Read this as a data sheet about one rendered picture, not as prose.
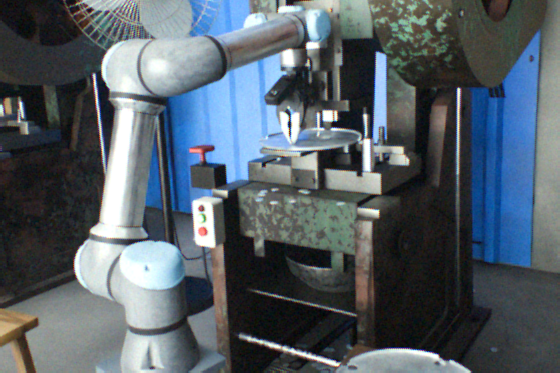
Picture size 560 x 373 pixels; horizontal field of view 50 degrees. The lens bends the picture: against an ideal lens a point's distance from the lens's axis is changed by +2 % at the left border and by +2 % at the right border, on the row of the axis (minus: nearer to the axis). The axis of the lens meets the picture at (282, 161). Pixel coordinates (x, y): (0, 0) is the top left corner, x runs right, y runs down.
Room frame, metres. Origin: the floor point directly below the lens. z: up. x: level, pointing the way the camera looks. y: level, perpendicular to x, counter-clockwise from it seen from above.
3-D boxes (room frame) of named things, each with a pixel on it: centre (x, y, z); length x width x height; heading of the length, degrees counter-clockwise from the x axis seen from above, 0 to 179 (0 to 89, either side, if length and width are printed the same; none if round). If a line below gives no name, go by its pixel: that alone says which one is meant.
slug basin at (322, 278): (1.78, -0.16, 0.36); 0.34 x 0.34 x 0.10
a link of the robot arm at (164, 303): (1.09, 0.26, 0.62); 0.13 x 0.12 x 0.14; 48
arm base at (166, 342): (1.09, 0.26, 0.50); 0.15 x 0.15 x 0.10
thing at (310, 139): (1.66, -0.08, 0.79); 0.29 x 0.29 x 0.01
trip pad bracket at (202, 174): (1.77, 0.23, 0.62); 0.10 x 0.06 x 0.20; 56
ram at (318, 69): (1.75, -0.14, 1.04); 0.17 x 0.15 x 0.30; 146
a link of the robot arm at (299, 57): (1.62, -0.04, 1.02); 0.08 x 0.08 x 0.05
